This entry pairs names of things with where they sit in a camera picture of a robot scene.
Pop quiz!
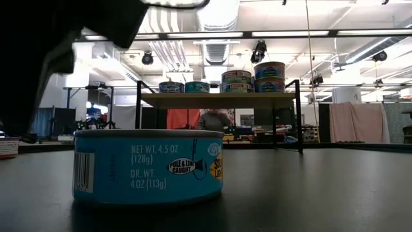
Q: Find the silver-lidded tin can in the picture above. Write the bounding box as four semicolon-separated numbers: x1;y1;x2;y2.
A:
221;81;253;94

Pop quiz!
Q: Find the green-grey labelled tin can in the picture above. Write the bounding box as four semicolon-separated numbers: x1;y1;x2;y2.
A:
221;70;253;84

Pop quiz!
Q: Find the teal can with yellow print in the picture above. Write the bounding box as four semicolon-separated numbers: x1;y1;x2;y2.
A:
72;128;225;206

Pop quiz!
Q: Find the person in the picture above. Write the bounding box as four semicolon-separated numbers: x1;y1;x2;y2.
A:
197;108;232;132

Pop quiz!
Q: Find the orange partition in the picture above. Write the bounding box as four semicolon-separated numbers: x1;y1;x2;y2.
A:
166;108;201;130

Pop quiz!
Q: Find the pink curtain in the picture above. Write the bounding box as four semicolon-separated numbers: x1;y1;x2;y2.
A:
328;101;391;144

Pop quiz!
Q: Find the blue curtain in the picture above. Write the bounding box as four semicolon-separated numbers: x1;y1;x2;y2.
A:
31;108;55;136

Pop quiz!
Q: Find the red can with barcode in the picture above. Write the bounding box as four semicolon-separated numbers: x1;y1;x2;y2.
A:
0;137;21;160

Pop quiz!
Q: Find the wooden shelf with black frame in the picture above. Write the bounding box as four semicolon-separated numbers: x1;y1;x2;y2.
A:
135;79;304;154

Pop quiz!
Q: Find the white ceiling air duct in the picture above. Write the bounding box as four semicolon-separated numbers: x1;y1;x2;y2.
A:
194;0;241;67

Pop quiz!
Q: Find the black background rig frame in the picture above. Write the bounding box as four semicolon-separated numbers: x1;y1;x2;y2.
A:
62;84;116;130

